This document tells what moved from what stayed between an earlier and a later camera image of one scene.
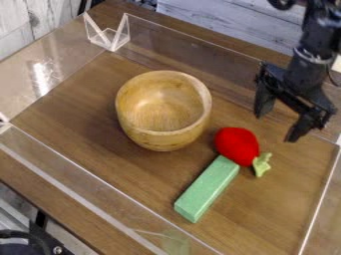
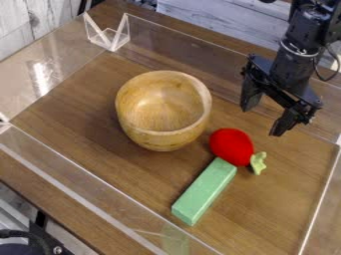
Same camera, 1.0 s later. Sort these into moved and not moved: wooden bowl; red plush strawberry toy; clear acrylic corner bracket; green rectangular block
Moved: red plush strawberry toy
Not moved: green rectangular block; clear acrylic corner bracket; wooden bowl
